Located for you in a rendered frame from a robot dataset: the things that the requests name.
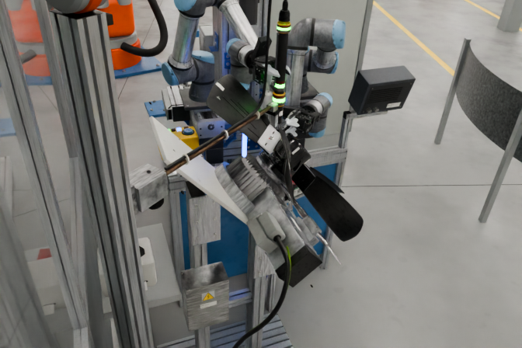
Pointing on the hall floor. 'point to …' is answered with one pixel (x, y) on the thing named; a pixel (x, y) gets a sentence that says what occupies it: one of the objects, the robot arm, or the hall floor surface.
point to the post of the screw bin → (270, 291)
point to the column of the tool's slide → (104, 165)
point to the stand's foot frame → (273, 335)
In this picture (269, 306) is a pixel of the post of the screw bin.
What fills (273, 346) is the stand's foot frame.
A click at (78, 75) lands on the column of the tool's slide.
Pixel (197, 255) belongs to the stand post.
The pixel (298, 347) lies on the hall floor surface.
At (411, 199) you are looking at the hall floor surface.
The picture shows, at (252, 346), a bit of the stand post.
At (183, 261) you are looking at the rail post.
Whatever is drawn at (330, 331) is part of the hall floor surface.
